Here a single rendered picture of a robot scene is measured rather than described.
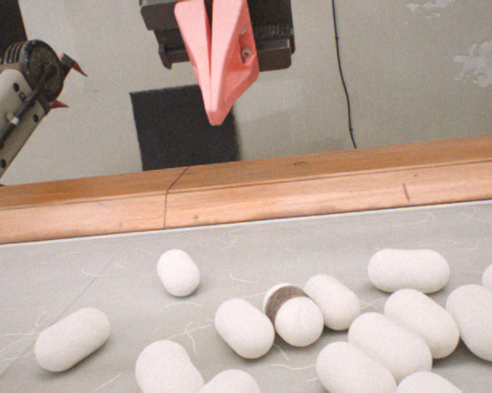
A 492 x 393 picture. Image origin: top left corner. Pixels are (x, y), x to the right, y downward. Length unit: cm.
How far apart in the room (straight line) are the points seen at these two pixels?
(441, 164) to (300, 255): 14
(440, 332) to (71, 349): 15
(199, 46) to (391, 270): 18
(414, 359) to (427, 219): 18
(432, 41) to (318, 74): 48
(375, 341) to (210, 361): 7
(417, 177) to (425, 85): 197
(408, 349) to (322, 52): 213
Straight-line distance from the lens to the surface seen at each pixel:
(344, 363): 19
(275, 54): 39
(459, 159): 42
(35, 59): 98
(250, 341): 22
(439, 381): 18
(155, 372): 20
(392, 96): 234
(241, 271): 31
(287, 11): 39
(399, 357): 19
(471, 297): 22
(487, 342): 21
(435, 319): 21
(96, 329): 25
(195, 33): 34
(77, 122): 248
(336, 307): 23
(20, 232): 45
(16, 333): 30
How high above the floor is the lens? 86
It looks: 15 degrees down
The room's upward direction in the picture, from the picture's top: 8 degrees counter-clockwise
